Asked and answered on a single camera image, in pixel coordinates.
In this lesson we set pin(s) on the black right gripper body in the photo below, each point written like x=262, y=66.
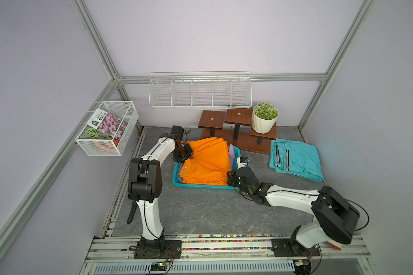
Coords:
x=233, y=180

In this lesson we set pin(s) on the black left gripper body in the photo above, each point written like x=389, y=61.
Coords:
x=182, y=153

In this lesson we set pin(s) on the teal plastic basket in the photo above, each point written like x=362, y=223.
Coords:
x=176, y=179

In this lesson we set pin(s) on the orange pants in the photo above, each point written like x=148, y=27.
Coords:
x=209, y=163

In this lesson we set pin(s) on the purple pants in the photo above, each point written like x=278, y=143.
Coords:
x=231, y=155

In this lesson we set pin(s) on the teal pants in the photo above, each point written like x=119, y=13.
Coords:
x=296, y=158

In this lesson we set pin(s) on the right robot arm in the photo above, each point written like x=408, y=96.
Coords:
x=335, y=217

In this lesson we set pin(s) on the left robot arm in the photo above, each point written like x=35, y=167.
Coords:
x=145, y=180

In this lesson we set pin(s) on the brown wooden tiered stand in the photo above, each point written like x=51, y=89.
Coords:
x=235, y=127

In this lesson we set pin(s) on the white pot with green plant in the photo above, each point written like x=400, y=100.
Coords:
x=264, y=116

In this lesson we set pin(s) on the purple flowers in pot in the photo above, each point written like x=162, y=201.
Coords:
x=112, y=128

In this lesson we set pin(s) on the white card with label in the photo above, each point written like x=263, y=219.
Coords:
x=96, y=118

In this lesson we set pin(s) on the white wire wall shelf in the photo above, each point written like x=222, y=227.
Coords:
x=225, y=89

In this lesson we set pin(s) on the white wire wall basket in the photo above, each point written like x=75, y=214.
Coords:
x=88, y=138

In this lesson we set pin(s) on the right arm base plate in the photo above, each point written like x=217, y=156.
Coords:
x=285, y=248

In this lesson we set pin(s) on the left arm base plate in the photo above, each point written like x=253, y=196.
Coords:
x=157, y=249

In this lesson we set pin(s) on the aluminium rail frame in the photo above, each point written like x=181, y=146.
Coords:
x=237, y=254

